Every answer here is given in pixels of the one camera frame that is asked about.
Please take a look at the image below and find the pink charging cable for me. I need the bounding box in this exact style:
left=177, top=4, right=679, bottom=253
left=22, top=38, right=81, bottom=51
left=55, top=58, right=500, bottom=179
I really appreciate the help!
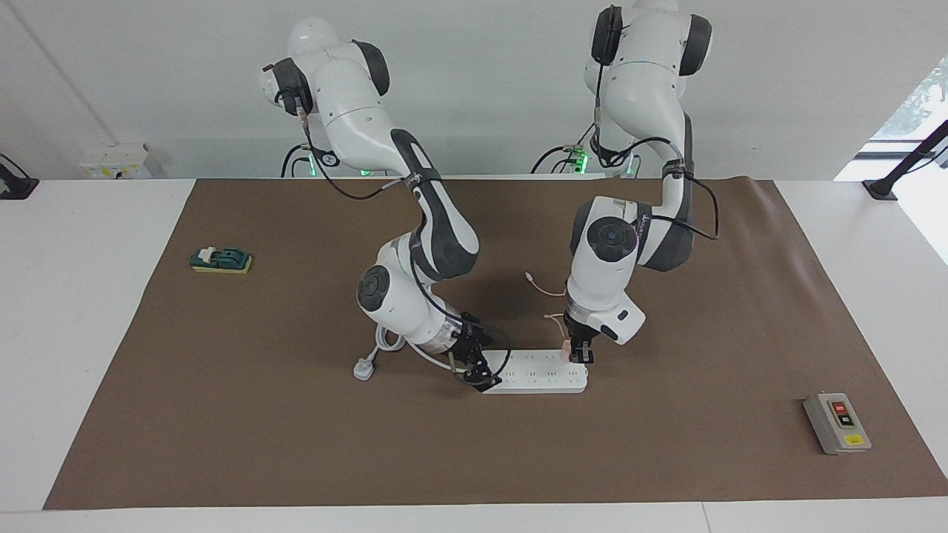
left=524, top=272, right=571, bottom=341

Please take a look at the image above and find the black table clamp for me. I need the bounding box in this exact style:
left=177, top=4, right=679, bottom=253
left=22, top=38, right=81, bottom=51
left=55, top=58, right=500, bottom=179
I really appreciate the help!
left=0, top=153, right=39, bottom=201

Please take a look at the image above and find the green knife switch yellow base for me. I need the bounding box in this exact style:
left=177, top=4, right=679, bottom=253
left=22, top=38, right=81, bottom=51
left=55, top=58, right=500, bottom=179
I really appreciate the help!
left=190, top=247, right=253, bottom=275

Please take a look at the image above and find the white power cord with plug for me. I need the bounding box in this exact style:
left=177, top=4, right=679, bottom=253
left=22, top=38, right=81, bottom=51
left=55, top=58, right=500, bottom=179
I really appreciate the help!
left=353, top=326, right=482, bottom=382

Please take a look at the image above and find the black angled stand with base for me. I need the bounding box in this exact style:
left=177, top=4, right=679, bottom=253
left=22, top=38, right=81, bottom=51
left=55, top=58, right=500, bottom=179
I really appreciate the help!
left=863, top=118, right=948, bottom=201

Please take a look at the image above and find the white power strip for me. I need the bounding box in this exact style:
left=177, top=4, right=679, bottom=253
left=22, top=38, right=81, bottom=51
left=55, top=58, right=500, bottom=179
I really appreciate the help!
left=481, top=349, right=589, bottom=395

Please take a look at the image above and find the white wall socket box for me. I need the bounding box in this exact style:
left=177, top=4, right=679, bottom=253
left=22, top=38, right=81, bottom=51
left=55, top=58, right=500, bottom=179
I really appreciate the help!
left=80, top=143, right=154, bottom=180

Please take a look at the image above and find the brown paper table mat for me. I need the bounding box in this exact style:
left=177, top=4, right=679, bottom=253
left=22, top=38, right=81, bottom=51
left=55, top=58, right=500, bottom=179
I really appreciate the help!
left=42, top=176, right=948, bottom=512

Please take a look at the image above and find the bright window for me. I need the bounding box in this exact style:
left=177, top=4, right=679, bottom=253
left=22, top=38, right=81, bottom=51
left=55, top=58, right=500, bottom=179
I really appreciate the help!
left=870, top=58, right=948, bottom=141

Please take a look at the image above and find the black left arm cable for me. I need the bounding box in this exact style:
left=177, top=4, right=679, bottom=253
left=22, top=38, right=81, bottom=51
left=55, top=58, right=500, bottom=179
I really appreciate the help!
left=591, top=65, right=721, bottom=242

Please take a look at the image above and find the black base cable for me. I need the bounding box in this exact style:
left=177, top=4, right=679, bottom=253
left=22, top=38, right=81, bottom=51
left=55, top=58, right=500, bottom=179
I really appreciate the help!
left=280, top=144, right=313, bottom=178
left=530, top=133, right=593, bottom=175

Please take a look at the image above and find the grey on-off switch box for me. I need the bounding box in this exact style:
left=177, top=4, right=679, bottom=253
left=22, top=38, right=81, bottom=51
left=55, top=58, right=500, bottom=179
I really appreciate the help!
left=803, top=392, right=872, bottom=455

